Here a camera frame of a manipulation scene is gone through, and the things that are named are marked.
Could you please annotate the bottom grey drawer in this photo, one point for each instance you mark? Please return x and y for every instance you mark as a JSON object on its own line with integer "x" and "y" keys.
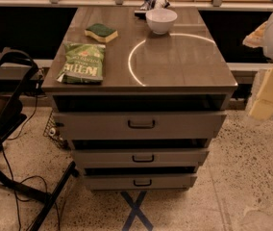
{"x": 140, "y": 182}

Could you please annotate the grey drawer cabinet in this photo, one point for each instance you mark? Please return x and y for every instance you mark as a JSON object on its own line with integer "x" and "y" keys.
{"x": 181, "y": 71}

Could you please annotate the green yellow sponge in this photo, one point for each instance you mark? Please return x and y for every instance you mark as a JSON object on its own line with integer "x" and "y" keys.
{"x": 101, "y": 33}

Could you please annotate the green chip bag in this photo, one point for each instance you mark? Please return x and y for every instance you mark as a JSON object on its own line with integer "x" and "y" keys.
{"x": 83, "y": 63}

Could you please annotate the white bowl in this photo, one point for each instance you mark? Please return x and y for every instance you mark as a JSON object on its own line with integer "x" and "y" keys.
{"x": 160, "y": 20}

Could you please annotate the middle grey drawer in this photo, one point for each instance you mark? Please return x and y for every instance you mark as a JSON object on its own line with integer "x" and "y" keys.
{"x": 120, "y": 158}

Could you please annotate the grey drawer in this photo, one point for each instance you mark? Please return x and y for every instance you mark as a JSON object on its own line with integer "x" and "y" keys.
{"x": 140, "y": 182}
{"x": 120, "y": 158}
{"x": 139, "y": 126}

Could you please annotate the wire basket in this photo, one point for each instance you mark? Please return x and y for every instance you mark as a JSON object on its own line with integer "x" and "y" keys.
{"x": 52, "y": 132}

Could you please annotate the top grey drawer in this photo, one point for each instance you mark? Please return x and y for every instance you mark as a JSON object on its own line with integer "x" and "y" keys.
{"x": 139, "y": 126}

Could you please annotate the crumpled patterned cloth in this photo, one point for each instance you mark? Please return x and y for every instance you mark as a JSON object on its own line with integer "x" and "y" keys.
{"x": 154, "y": 4}

